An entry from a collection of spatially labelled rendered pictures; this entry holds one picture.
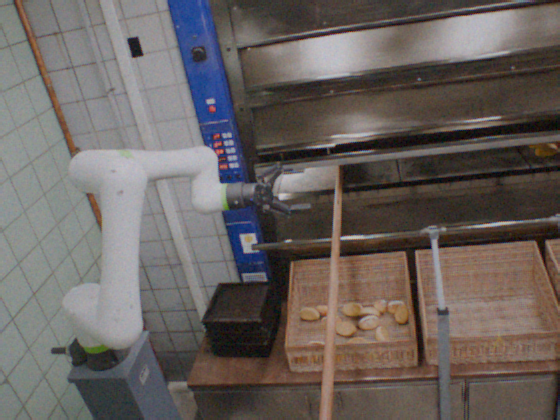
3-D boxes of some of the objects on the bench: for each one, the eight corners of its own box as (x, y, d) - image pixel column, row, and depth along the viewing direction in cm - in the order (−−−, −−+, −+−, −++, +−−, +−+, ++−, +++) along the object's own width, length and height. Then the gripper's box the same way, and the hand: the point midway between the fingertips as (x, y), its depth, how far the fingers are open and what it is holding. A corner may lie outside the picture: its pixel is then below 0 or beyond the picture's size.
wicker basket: (416, 295, 249) (413, 248, 236) (532, 286, 237) (536, 238, 225) (425, 367, 206) (423, 317, 194) (567, 361, 195) (574, 308, 182)
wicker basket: (298, 303, 260) (289, 259, 248) (409, 295, 249) (406, 249, 237) (288, 374, 218) (277, 327, 205) (420, 367, 207) (417, 317, 195)
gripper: (240, 157, 170) (303, 149, 166) (255, 221, 181) (314, 215, 177) (235, 166, 164) (300, 158, 160) (251, 231, 175) (312, 226, 171)
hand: (304, 188), depth 169 cm, fingers open, 13 cm apart
